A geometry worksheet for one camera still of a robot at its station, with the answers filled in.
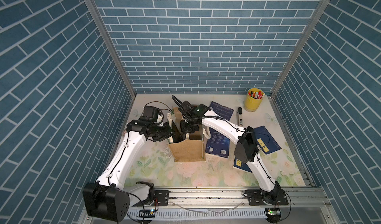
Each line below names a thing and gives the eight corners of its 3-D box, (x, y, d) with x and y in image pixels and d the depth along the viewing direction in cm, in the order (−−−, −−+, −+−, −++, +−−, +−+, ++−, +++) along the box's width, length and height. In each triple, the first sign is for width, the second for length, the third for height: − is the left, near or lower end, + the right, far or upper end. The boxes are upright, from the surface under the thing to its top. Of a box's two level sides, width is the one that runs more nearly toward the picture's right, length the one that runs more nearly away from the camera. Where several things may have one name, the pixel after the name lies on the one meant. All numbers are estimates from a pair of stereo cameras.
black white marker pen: (238, 126, 103) (239, 122, 99) (237, 110, 113) (238, 106, 109) (241, 127, 103) (243, 123, 99) (240, 111, 112) (242, 106, 109)
